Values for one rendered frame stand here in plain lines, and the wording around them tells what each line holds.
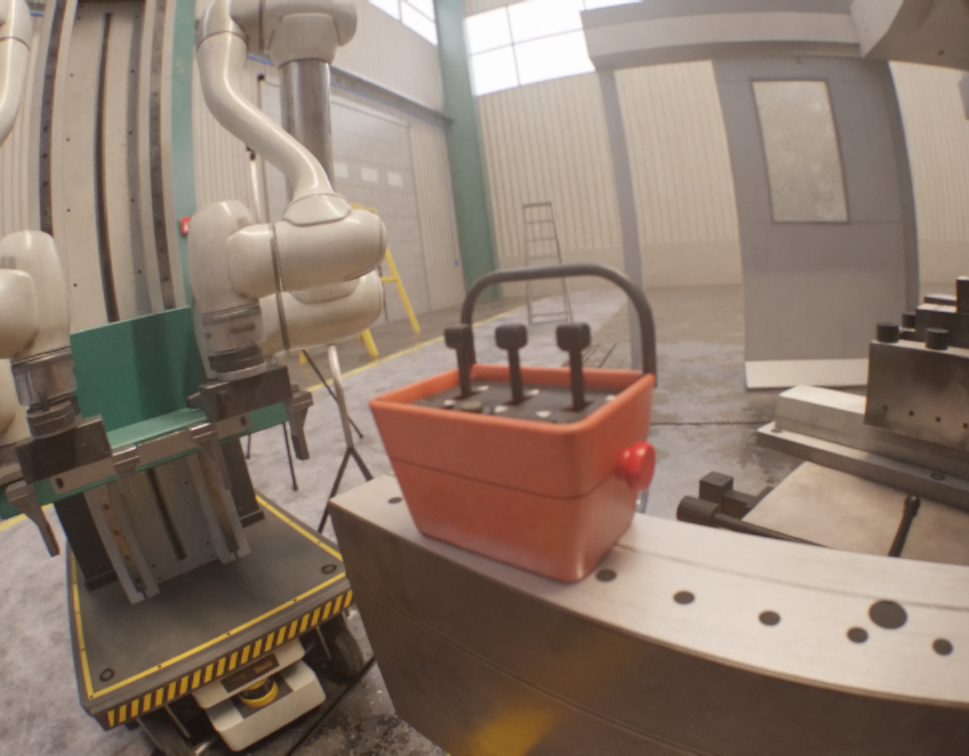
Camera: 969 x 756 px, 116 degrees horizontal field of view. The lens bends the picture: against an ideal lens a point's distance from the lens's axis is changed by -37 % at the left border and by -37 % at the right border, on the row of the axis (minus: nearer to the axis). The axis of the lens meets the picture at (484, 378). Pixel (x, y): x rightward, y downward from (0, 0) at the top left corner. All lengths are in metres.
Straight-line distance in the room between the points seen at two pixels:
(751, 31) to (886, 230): 1.57
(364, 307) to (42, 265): 0.61
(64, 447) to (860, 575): 0.79
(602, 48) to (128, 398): 3.23
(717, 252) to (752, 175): 10.35
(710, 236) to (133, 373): 13.37
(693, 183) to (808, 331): 10.64
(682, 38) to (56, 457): 3.50
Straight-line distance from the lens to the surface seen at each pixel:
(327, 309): 0.94
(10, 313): 0.62
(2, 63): 0.92
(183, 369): 1.08
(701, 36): 3.48
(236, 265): 0.66
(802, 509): 1.22
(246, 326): 0.67
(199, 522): 1.24
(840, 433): 1.47
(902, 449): 1.41
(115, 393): 1.06
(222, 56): 0.94
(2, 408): 0.90
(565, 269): 0.39
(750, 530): 1.07
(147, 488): 1.19
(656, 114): 14.21
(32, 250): 0.65
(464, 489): 0.34
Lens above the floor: 0.90
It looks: 13 degrees down
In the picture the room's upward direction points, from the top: 7 degrees counter-clockwise
